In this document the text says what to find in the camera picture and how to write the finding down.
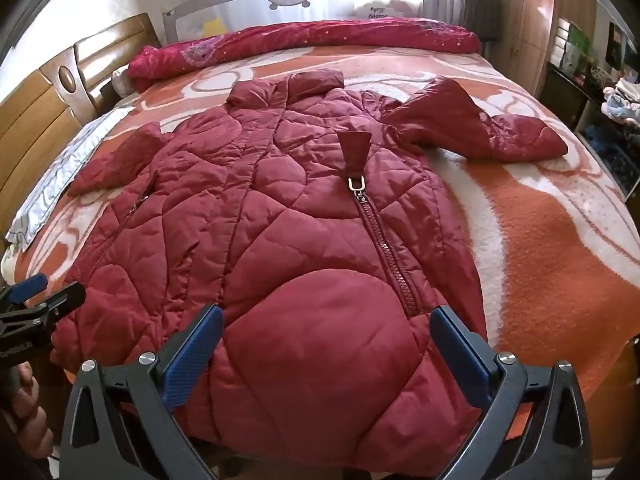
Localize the dark red quilted down coat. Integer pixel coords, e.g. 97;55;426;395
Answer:
53;70;567;476

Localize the pile of light clothes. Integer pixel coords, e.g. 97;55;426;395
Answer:
601;79;640;129

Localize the person's left hand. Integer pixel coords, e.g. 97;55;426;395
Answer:
2;362;53;460

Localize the white patterned bed sheet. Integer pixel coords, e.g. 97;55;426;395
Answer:
6;104;134;250

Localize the orange and white patterned blanket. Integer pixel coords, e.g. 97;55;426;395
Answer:
13;45;640;441

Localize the wooden bed headboard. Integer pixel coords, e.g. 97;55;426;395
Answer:
0;13;160;232

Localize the dark side table with clutter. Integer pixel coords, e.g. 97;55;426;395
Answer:
538;63;639;200

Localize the magenta floral rolled quilt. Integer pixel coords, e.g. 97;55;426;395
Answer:
127;18;480;92

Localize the coat stand with dark garment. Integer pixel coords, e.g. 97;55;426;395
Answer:
460;0;501;44

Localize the wooden wardrobe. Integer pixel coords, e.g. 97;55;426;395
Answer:
488;0;597;96

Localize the grey bed guard rail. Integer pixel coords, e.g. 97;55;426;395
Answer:
163;0;438;44

